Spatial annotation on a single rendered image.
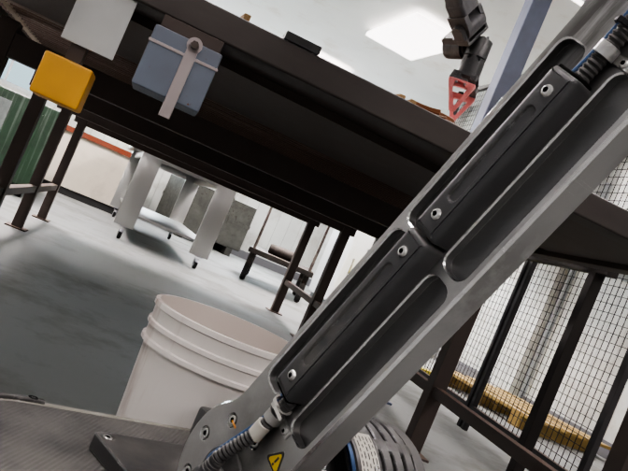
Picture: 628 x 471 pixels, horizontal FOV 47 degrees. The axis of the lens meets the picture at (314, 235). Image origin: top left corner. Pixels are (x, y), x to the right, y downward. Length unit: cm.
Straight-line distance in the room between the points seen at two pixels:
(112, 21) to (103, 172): 774
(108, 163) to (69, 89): 776
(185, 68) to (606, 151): 101
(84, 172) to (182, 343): 799
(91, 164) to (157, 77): 776
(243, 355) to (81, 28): 68
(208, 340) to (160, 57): 54
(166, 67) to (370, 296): 94
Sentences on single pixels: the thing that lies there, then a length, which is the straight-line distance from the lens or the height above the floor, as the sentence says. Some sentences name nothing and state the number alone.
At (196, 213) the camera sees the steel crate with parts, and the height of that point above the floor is 40.
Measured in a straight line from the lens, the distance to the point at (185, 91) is 142.
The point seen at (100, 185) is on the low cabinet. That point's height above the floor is 27.
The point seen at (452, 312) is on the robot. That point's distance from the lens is 54.
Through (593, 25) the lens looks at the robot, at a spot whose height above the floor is 78.
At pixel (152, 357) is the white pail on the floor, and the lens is 128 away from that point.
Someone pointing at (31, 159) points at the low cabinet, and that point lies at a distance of 650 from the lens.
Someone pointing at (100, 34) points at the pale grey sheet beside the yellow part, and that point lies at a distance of 146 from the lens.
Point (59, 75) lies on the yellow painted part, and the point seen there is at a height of 67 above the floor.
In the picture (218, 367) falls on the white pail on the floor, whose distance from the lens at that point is 121.
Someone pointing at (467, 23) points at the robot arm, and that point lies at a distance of 184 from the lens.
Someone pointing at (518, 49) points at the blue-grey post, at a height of 189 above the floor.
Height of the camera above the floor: 55
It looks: 1 degrees up
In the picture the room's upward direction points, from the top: 23 degrees clockwise
